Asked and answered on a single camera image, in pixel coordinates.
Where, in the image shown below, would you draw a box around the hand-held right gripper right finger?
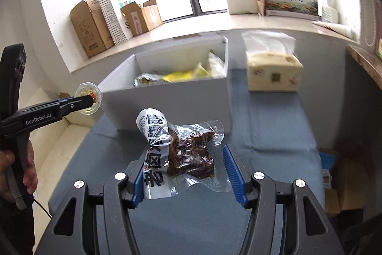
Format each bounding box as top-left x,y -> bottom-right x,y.
222,144 -> 347,255

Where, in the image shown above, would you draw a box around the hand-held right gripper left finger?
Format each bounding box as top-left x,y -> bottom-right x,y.
43,159 -> 147,255

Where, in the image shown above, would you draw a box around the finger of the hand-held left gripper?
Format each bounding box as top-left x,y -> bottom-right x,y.
57,95 -> 95,117

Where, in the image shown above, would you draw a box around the clear jelly cup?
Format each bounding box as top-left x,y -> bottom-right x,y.
74,81 -> 104,116

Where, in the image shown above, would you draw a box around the clear vacuum packet brown food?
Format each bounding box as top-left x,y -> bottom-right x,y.
136,108 -> 233,200

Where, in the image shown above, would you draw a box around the person's left forearm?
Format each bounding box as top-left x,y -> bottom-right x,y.
0,197 -> 36,255

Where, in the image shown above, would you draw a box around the person's left hand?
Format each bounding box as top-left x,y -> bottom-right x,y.
0,140 -> 39,203

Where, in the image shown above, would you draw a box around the large brown cardboard box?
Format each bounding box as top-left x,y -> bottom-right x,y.
70,0 -> 116,58

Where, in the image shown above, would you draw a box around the silver snack packet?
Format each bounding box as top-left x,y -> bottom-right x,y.
133,73 -> 163,88

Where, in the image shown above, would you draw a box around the patterned white paper bag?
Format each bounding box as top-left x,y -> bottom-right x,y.
96,0 -> 135,45

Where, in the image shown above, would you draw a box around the small open cardboard box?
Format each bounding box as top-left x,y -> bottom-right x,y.
120,0 -> 164,37

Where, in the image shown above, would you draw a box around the yellow snack packet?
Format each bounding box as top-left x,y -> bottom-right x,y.
163,62 -> 210,83

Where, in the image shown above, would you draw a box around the cardboard boxes on floor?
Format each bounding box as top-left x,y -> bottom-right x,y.
319,147 -> 367,217

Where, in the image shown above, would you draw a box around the beige tissue pack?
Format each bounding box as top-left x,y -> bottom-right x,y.
241,31 -> 304,93

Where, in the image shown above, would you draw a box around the clear crinkled snack packet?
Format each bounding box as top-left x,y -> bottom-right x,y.
207,49 -> 227,78

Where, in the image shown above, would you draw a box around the round wooden table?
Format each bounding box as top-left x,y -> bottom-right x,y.
346,44 -> 382,83

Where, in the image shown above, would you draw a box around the white papers on sill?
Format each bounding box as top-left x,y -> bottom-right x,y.
310,20 -> 359,41

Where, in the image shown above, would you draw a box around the printed tissue carton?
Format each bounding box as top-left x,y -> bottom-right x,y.
255,0 -> 319,20

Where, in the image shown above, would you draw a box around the thin black cable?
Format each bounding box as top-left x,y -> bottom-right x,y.
31,198 -> 55,218

